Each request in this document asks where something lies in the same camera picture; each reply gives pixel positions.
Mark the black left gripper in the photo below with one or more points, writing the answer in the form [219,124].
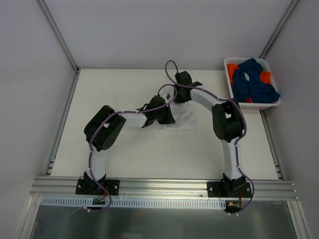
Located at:
[167,115]

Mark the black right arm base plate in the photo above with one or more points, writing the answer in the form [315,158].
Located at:
[227,190]

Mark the aluminium frame post right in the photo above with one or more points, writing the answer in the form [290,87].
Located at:
[279,27]

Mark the orange t shirt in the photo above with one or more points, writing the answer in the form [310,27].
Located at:
[264,76]

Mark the aluminium frame post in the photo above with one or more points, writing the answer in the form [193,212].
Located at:
[279,27]
[57,33]

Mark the blue t shirt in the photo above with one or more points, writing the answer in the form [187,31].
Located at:
[248,88]

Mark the aluminium mounting rail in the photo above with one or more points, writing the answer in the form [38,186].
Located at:
[269,190]

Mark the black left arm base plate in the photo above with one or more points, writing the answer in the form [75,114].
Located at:
[86,186]

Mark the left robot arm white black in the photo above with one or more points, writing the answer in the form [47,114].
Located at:
[103,129]

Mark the aluminium frame post left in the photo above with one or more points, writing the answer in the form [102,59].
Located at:
[57,33]

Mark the white plastic laundry basket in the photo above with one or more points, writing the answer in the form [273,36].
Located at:
[238,60]

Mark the white t shirt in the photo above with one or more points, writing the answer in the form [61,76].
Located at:
[185,115]

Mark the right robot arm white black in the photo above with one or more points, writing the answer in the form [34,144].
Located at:
[228,123]

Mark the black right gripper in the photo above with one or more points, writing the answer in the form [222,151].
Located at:
[180,97]

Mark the white slotted cable duct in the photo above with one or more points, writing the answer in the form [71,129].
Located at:
[134,203]

